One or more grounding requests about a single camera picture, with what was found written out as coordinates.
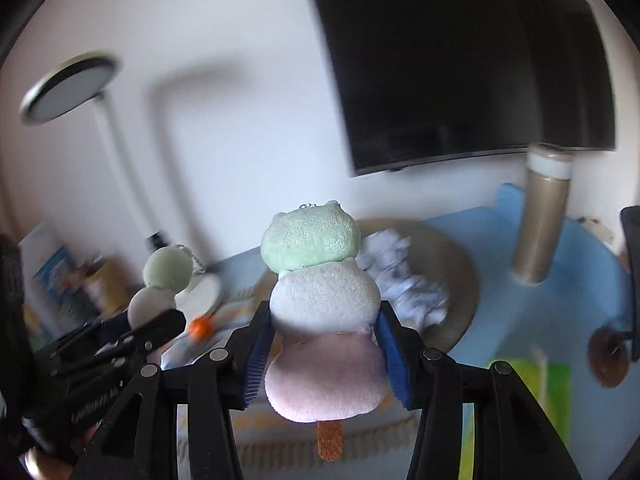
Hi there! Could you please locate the woven patterned table mat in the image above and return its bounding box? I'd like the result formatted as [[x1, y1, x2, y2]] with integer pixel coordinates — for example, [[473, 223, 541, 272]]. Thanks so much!
[[165, 280, 416, 480]]

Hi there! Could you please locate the row of upright books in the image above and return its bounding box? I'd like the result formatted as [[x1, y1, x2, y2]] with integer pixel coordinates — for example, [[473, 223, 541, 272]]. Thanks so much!
[[20, 220, 81, 351]]

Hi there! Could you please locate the white desk lamp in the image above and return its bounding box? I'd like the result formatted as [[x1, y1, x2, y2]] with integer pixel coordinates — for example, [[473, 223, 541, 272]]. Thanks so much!
[[20, 52, 223, 321]]

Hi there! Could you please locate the dango plush with faces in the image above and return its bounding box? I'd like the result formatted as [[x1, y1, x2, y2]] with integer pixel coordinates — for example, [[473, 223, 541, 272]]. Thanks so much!
[[260, 200, 391, 461]]

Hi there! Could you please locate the brown ribbed glass bowl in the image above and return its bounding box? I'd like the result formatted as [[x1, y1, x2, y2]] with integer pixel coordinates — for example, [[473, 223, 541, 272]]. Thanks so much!
[[357, 217, 481, 356]]

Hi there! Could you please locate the brown round disc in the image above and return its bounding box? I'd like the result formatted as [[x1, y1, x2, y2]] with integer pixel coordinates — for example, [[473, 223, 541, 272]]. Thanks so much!
[[589, 326, 632, 388]]

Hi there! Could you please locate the plain dango plush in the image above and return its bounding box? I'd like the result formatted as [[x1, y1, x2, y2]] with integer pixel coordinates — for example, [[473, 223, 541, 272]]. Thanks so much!
[[127, 245, 193, 331]]

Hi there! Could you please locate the brown paper pen holder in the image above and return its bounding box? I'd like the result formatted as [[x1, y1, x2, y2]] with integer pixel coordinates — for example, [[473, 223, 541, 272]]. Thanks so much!
[[85, 257, 128, 313]]

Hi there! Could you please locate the black monitor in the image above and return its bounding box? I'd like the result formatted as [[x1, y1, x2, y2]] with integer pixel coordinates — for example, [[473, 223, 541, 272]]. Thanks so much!
[[302, 0, 618, 178]]

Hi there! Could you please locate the person's left hand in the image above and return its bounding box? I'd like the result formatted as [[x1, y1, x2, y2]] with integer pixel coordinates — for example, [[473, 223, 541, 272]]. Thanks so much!
[[22, 447, 76, 480]]

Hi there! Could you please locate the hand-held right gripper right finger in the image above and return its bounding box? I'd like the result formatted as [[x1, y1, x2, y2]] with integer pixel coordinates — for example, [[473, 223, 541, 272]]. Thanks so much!
[[374, 300, 583, 480]]

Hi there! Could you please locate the green packet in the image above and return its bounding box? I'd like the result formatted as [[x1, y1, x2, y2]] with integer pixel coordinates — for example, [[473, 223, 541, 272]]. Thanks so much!
[[460, 357, 571, 480]]

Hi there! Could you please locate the group of paper balls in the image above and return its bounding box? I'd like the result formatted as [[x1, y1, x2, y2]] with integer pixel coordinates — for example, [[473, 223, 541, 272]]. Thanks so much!
[[360, 230, 448, 331]]

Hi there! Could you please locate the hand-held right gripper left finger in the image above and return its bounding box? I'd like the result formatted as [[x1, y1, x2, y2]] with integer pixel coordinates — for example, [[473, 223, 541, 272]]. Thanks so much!
[[75, 301, 273, 480]]

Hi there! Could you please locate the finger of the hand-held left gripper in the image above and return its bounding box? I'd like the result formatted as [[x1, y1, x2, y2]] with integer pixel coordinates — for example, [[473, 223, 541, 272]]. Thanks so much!
[[120, 309, 186, 356], [60, 312, 133, 356]]

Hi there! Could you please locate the gold thermos bottle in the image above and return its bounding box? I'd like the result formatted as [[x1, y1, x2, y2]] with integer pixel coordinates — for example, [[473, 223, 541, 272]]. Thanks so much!
[[512, 144, 573, 286]]

